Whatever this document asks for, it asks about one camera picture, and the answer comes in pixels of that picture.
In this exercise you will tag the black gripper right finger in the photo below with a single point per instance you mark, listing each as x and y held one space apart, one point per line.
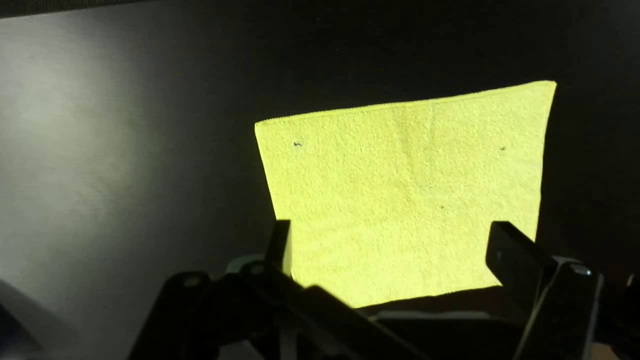
560 301

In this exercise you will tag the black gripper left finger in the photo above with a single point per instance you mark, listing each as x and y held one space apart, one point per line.
220 320

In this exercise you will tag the yellow cloth towel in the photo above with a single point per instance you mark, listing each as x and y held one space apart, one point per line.
400 187

